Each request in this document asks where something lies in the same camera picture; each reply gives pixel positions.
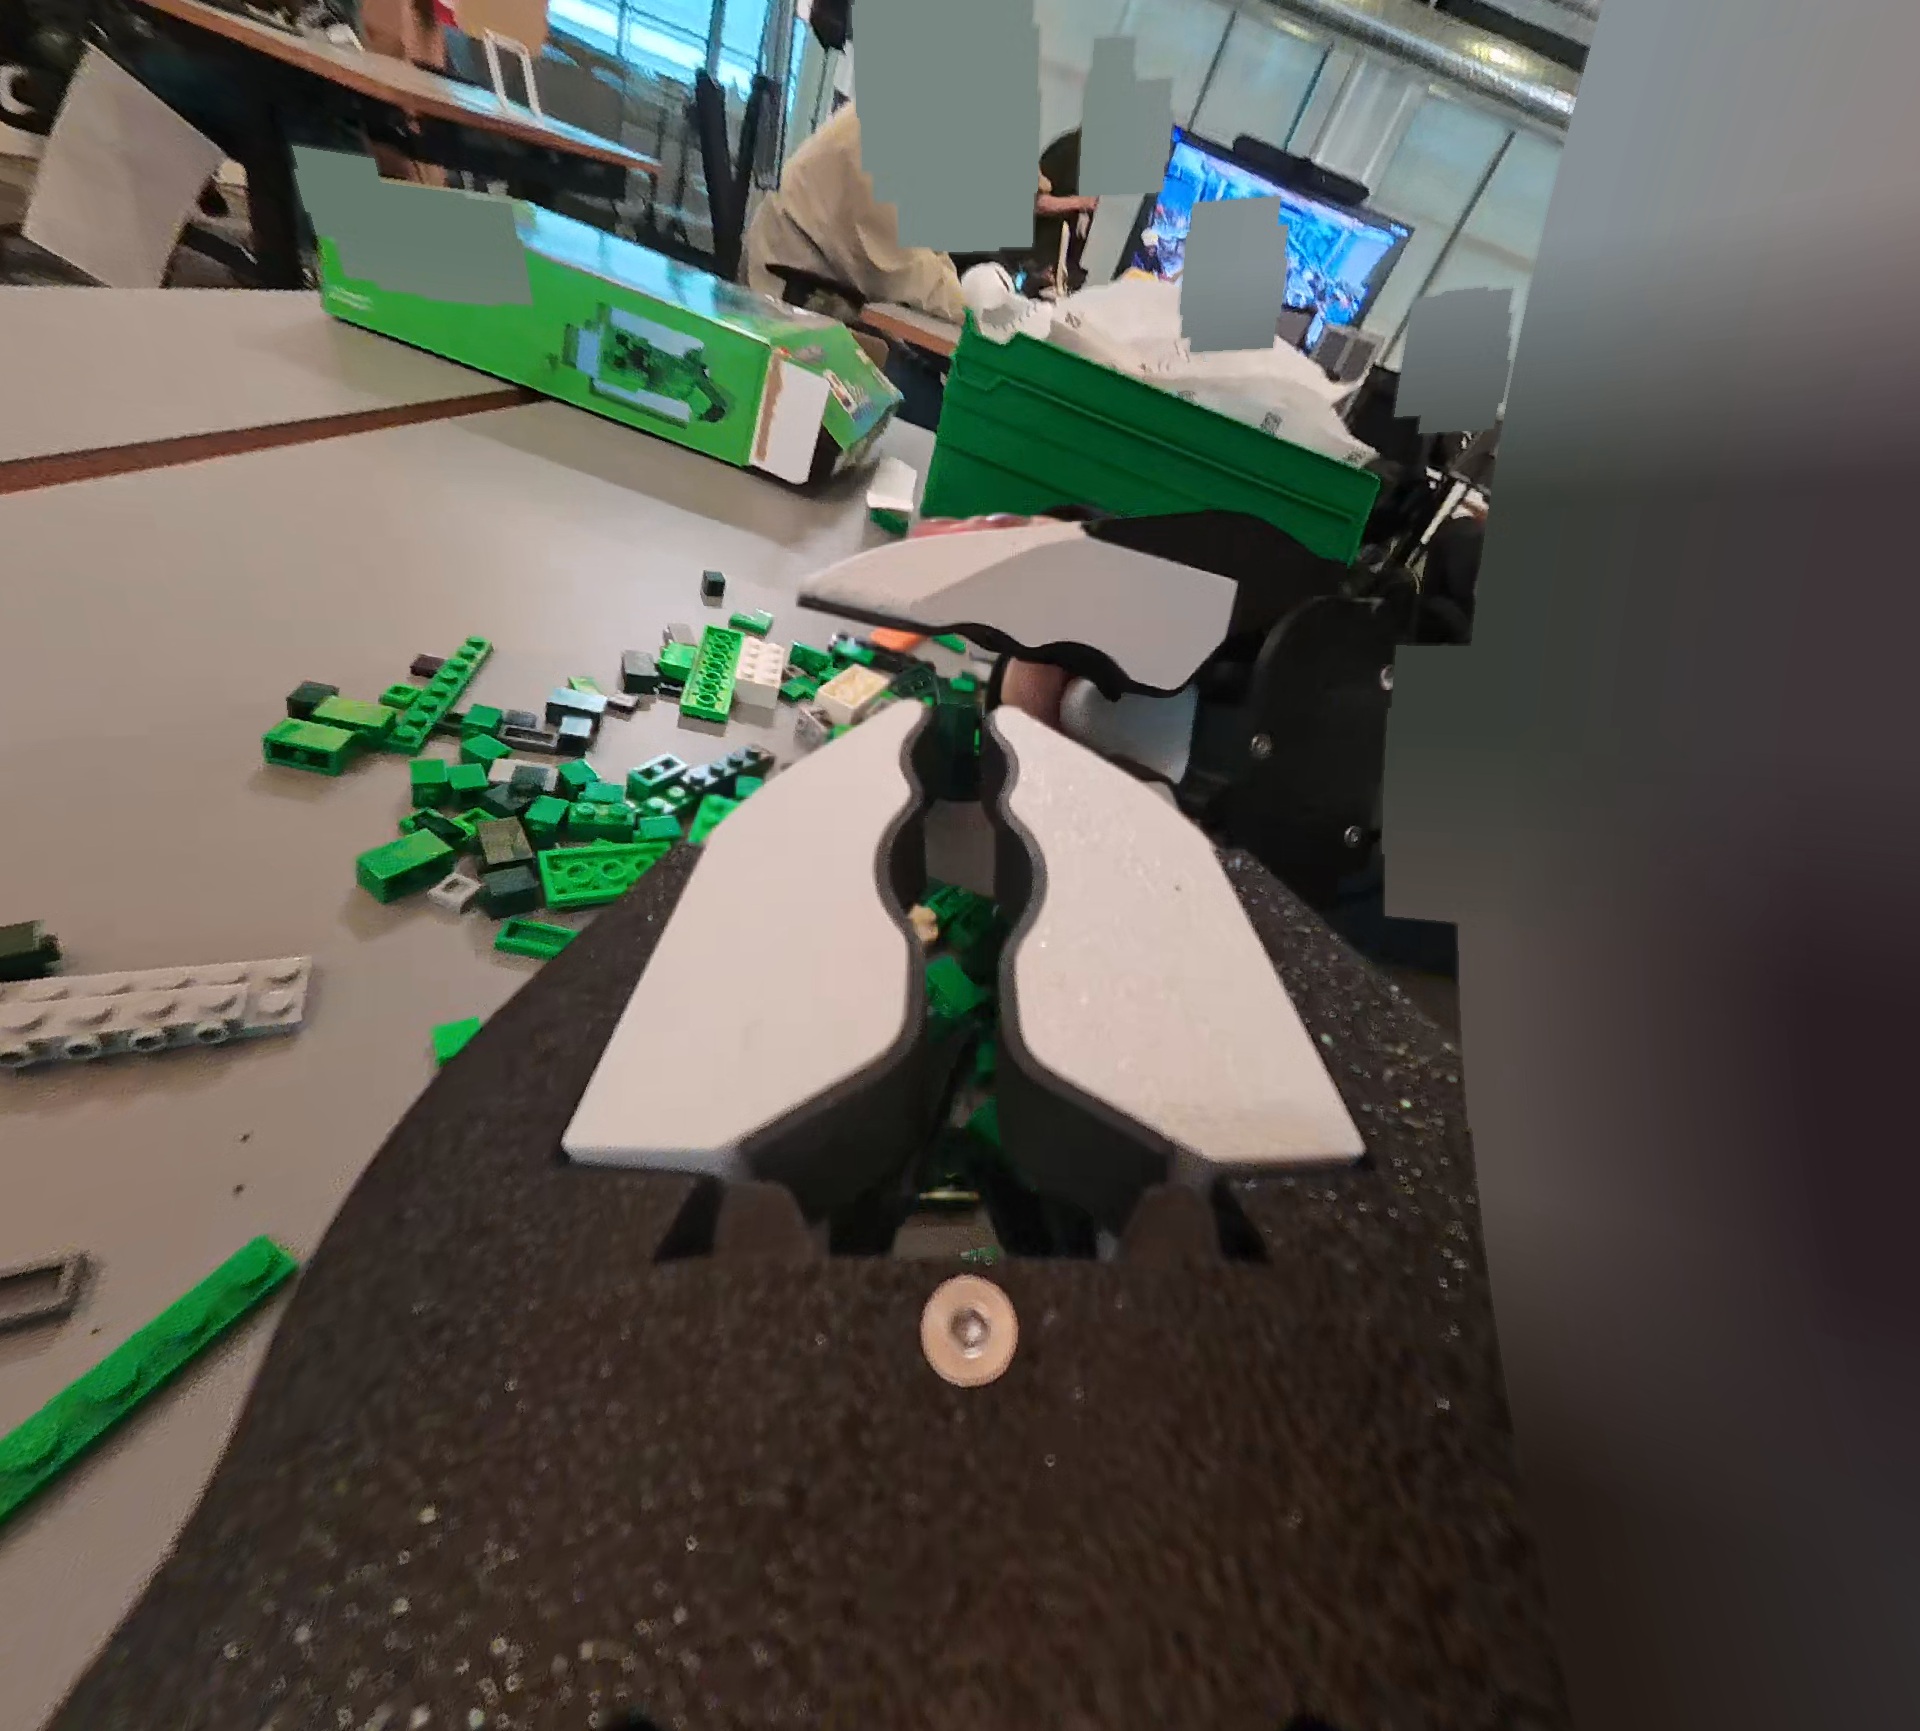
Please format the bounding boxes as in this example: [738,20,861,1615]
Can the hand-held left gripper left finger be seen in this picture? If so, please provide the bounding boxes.
[563,700,933,1256]

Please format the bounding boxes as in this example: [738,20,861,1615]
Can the brown-top table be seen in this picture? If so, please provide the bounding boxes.
[37,0,662,278]

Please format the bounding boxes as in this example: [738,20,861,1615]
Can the green long flat plate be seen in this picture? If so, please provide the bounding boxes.
[0,1236,301,1523]

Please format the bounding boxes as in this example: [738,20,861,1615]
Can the grey frame piece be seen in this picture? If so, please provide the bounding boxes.
[0,1254,91,1335]

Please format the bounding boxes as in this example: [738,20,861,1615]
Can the pile of green toy bricks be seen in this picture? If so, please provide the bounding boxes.
[262,606,1038,1208]

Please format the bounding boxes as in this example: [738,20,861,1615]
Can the green narrow plate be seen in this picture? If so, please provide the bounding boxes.
[383,636,494,750]

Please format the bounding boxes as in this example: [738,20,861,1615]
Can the green long plate with holes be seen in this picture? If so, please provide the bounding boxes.
[679,626,744,728]

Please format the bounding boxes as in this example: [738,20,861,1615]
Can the grey desk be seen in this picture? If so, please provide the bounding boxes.
[0,284,1502,1731]

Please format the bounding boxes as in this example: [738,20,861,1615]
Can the computer monitor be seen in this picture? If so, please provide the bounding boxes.
[1132,126,1417,354]

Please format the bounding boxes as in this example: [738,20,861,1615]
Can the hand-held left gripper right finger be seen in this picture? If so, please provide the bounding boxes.
[983,706,1371,1256]

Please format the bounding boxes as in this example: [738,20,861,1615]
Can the green cardboard toy box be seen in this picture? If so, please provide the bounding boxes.
[318,194,902,484]

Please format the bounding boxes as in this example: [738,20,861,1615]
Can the white leaning panel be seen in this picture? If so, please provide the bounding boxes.
[22,44,228,290]

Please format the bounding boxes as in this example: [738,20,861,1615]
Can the light grey long plate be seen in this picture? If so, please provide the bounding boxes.
[0,958,313,1070]

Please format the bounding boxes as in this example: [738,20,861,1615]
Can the white plastic bags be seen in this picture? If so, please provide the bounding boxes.
[960,262,1375,466]

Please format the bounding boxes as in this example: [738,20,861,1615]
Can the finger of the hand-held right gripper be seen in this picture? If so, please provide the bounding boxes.
[799,520,1243,702]

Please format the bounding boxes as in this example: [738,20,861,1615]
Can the green plastic crate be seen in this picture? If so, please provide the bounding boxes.
[918,314,1383,564]

